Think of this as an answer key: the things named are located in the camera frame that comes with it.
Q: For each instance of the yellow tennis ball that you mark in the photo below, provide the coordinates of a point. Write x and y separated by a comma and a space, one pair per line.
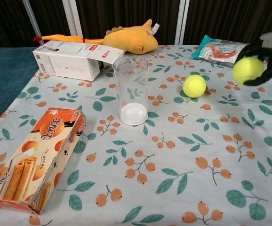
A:
248, 70
194, 86

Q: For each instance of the teal snack packet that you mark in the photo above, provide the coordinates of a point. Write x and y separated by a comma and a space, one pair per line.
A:
220, 51

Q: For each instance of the orange egg roll snack box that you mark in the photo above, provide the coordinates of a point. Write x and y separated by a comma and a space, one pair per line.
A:
32, 160

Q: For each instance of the white screen frame post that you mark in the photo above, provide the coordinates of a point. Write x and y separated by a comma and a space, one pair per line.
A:
182, 21
73, 18
31, 16

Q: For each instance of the yellow plush dinosaur toy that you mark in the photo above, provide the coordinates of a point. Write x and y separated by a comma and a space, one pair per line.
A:
129, 40

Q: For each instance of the floral printed tablecloth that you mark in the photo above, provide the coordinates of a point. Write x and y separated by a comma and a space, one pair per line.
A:
162, 164

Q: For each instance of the clear plastic cup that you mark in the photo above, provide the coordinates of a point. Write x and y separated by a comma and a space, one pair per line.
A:
131, 94

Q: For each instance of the yellow rubber chicken toy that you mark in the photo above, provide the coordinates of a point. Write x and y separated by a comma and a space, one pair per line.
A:
63, 37

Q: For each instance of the white product carton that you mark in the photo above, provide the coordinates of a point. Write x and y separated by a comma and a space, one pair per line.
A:
67, 62

